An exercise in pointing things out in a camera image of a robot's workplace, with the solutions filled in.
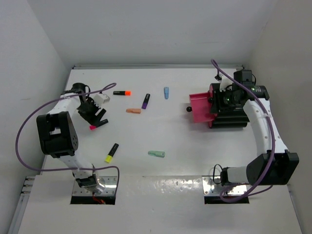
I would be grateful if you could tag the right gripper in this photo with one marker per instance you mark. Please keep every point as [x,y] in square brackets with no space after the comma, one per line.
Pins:
[217,106]

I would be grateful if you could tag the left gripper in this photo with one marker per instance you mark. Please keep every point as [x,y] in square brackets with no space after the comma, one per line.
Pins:
[92,119]

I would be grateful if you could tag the black pink drawer organizer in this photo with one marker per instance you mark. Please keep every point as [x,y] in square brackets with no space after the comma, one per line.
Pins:
[208,107]

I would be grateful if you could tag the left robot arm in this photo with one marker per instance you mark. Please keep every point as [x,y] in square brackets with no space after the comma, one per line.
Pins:
[58,138]

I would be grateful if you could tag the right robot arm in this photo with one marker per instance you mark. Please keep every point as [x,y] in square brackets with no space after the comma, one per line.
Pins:
[274,163]

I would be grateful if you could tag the orange black highlighter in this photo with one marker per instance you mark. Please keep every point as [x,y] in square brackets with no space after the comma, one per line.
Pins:
[122,93]

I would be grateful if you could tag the orange correction tape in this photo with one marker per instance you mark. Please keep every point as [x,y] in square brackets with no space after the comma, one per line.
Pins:
[133,111]

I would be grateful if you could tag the yellow black highlighter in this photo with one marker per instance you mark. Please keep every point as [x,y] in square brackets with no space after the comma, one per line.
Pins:
[111,153]

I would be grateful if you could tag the purple black highlighter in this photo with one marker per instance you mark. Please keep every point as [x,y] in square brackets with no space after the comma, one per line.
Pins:
[145,102]

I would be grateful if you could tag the green correction tape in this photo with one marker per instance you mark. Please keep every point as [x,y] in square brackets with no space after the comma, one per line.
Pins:
[159,154]

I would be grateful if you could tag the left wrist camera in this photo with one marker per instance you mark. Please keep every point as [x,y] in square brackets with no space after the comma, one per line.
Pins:
[101,98]

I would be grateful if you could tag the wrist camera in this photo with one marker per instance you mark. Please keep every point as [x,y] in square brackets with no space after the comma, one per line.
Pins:
[101,98]
[224,82]

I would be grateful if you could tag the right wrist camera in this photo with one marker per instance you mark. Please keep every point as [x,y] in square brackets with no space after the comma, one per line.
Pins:
[224,82]

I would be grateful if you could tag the left base plate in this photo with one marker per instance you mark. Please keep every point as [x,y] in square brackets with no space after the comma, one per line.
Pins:
[101,186]

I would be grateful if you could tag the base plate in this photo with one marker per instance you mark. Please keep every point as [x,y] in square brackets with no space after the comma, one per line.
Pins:
[213,188]
[101,186]

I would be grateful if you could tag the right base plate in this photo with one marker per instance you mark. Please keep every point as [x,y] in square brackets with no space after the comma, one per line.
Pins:
[213,188]

